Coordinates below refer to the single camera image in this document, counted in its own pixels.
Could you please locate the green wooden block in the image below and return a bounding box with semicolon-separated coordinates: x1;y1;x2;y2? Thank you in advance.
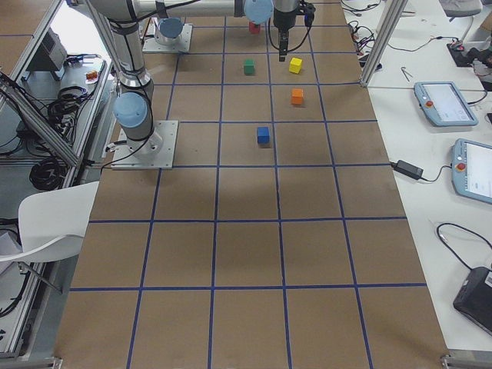
243;58;255;75

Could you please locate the brown paper table mat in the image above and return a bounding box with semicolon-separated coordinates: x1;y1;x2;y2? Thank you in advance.
55;1;446;368

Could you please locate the far teach pendant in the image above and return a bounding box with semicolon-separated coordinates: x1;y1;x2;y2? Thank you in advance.
414;81;478;127

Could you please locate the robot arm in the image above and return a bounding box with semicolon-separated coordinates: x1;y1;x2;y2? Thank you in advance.
155;18;184;46
88;0;305;169

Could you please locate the blue wooden block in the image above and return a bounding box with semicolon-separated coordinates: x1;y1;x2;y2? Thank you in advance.
256;126;271;145

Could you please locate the black power adapter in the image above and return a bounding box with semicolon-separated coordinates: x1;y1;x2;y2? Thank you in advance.
391;160;424;180

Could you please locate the allen key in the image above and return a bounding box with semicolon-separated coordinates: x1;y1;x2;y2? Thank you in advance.
401;66;412;81

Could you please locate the near teach pendant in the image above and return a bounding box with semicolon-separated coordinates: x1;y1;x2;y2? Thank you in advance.
451;138;491;204

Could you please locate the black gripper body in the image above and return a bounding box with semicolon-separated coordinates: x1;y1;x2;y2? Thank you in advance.
273;0;299;30

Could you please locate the white chair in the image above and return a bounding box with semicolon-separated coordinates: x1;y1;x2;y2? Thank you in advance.
1;181;99;263

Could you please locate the aluminium frame post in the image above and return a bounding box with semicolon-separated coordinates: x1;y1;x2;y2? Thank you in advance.
360;0;407;88

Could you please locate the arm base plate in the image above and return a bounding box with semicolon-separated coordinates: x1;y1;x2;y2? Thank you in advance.
142;23;193;54
111;120;178;170

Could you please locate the yellow wooden block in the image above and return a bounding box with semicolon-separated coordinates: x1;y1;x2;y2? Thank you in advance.
288;57;303;75

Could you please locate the red wooden block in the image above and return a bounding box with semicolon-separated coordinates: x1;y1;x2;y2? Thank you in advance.
248;22;261;35

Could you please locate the orange wooden block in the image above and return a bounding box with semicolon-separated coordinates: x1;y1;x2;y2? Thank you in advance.
291;88;304;106

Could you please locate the teach pendant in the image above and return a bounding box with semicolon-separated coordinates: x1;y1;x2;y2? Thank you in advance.
414;81;478;127
451;138;491;204

